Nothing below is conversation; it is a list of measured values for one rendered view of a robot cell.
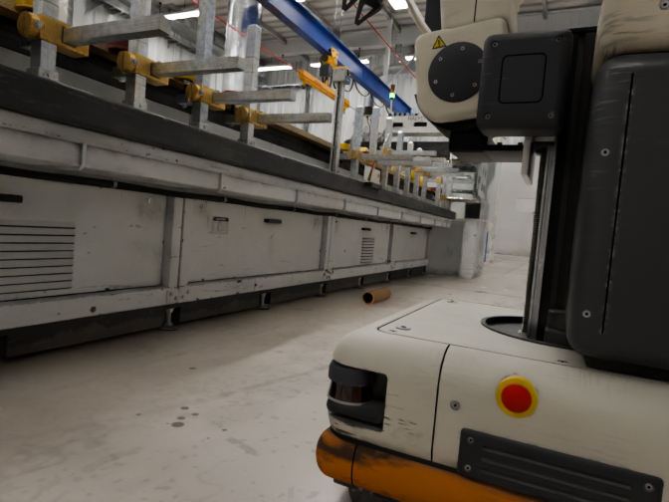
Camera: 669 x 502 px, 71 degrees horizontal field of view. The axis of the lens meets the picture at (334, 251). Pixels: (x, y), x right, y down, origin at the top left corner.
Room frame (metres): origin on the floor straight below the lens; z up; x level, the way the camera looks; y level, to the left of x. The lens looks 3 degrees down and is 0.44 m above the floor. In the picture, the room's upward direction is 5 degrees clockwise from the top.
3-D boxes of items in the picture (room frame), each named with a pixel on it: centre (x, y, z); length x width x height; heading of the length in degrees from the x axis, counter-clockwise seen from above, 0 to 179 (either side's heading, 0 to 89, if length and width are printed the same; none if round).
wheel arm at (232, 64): (1.27, 0.46, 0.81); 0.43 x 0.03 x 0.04; 65
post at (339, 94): (2.40, 0.04, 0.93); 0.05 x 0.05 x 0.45; 65
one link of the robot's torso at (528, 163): (0.87, -0.25, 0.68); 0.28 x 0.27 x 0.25; 155
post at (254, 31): (1.73, 0.35, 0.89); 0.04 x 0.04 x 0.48; 65
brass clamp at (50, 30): (1.07, 0.66, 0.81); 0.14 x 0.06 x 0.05; 155
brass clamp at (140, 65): (1.30, 0.56, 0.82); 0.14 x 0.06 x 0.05; 155
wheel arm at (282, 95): (1.50, 0.36, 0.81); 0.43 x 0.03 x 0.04; 65
